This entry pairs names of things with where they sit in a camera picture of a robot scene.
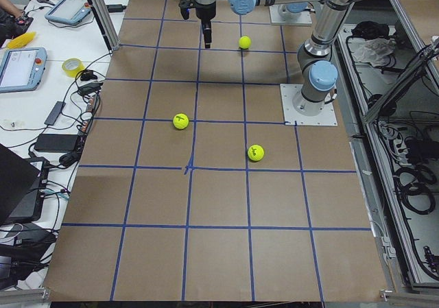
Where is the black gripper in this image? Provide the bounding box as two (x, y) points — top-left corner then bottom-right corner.
(195, 4), (215, 49)

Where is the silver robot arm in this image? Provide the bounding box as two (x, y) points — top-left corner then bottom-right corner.
(194, 0), (216, 49)
(228, 0), (361, 116)

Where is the tennis ball near base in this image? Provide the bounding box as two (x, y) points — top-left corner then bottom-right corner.
(239, 36), (252, 50)

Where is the tennis ball centre front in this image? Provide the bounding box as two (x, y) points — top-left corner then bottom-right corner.
(173, 113), (189, 130)

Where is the tennis ball front left corner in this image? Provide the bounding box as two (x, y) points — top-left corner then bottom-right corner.
(247, 144), (265, 162)

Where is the teach pendant upper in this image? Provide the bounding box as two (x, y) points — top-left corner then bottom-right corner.
(45, 0), (91, 26)

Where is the teach pendant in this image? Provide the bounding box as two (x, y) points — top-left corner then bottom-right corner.
(45, 0), (91, 26)
(1, 47), (47, 93)

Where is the yellow tape roll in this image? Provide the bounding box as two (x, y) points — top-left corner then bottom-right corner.
(62, 58), (85, 78)

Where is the teach pendant lower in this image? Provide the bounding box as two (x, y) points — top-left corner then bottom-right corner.
(1, 47), (47, 93)

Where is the black power adapter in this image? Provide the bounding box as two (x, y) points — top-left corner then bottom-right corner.
(34, 134), (78, 152)

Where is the black laptop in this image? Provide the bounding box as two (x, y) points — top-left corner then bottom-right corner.
(1, 145), (49, 225)

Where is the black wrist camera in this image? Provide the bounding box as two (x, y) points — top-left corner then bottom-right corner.
(178, 0), (195, 20)

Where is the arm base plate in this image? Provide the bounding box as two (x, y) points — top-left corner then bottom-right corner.
(280, 84), (337, 126)
(269, 2), (313, 26)

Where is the aluminium frame post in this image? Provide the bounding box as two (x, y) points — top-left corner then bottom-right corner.
(87, 0), (120, 51)

